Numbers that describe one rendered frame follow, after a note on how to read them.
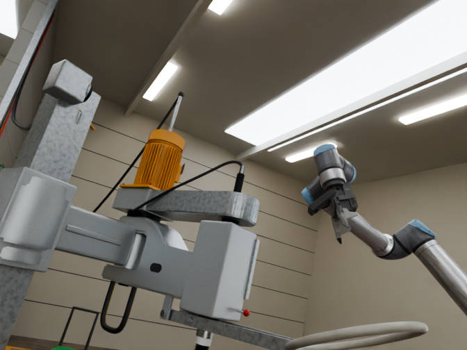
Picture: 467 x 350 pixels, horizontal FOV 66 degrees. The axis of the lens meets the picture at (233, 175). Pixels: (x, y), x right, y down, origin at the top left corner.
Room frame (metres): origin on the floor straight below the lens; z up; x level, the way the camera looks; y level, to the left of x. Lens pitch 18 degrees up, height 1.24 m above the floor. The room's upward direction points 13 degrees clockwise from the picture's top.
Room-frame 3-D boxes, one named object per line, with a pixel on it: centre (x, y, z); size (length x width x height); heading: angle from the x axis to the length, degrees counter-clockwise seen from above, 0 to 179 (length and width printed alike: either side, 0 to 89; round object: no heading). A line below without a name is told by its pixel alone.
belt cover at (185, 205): (2.00, 0.23, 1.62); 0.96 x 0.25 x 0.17; 50
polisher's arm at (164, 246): (2.04, 0.26, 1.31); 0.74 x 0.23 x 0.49; 50
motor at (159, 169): (2.21, 0.46, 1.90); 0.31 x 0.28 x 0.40; 140
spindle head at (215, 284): (1.82, 0.02, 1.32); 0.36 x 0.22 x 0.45; 50
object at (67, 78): (1.56, 0.85, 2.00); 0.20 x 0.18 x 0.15; 109
